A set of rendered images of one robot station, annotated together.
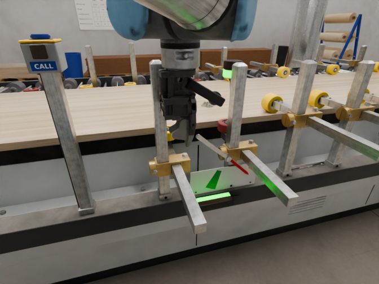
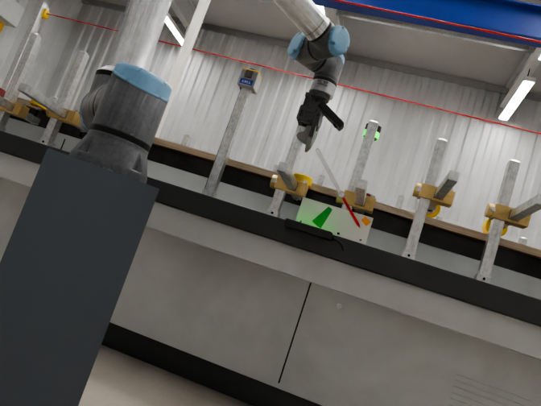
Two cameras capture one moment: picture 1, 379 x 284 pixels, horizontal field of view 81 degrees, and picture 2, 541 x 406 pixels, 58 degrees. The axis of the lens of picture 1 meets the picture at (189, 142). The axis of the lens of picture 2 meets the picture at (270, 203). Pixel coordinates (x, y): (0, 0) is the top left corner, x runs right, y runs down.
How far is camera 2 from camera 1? 1.43 m
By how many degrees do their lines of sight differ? 44
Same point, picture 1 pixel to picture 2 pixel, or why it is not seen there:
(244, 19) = (332, 38)
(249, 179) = (359, 235)
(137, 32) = (295, 50)
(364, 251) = not seen: outside the picture
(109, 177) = not seen: hidden behind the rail
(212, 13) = (317, 31)
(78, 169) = (223, 154)
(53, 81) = (245, 93)
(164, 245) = (241, 350)
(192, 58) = (325, 85)
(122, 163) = (251, 205)
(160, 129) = (294, 147)
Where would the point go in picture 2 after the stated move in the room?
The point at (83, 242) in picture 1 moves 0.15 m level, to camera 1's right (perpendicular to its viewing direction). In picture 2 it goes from (184, 229) to (216, 240)
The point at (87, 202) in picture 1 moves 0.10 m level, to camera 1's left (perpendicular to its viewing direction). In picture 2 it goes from (212, 185) to (192, 180)
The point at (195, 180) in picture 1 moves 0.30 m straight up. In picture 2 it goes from (304, 207) to (329, 131)
